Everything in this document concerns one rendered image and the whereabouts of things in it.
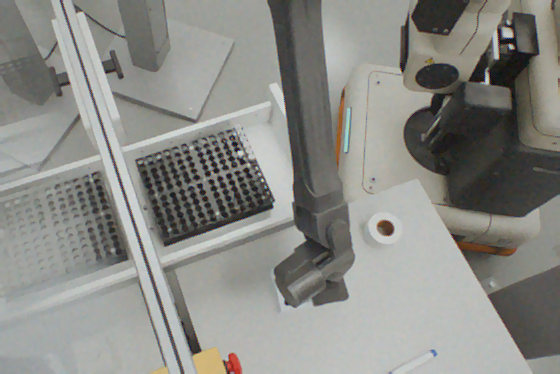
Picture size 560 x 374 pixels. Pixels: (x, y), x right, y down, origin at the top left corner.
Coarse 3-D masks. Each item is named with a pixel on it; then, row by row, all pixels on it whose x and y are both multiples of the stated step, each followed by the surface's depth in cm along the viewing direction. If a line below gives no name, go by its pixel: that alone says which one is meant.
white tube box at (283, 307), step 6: (276, 288) 95; (276, 294) 96; (282, 300) 94; (282, 306) 93; (288, 306) 93; (300, 306) 93; (306, 306) 94; (312, 306) 95; (282, 312) 95; (288, 312) 96
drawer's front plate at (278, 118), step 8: (272, 88) 98; (272, 96) 98; (280, 96) 97; (272, 104) 100; (280, 104) 96; (272, 112) 102; (280, 112) 97; (272, 120) 103; (280, 120) 98; (280, 128) 100; (280, 136) 102; (288, 144) 98; (288, 152) 100
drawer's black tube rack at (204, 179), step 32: (160, 160) 97; (192, 160) 94; (224, 160) 94; (160, 192) 91; (192, 192) 91; (224, 192) 95; (256, 192) 91; (160, 224) 91; (192, 224) 89; (224, 224) 92
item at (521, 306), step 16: (544, 272) 118; (496, 288) 175; (512, 288) 131; (528, 288) 125; (544, 288) 119; (496, 304) 139; (512, 304) 133; (528, 304) 127; (544, 304) 121; (512, 320) 135; (528, 320) 129; (544, 320) 123; (512, 336) 137; (528, 336) 131; (544, 336) 125; (528, 352) 133; (544, 352) 127
